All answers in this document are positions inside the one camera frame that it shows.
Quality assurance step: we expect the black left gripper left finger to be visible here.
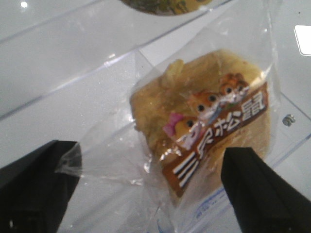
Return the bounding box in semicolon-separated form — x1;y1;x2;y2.
0;140;82;233

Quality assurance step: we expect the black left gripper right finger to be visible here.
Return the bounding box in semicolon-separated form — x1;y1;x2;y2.
221;147;311;233

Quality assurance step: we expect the packaged bread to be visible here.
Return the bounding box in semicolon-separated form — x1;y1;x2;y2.
58;0;280;233

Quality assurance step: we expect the clear acrylic display shelf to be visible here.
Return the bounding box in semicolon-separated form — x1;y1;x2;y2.
0;0;311;233

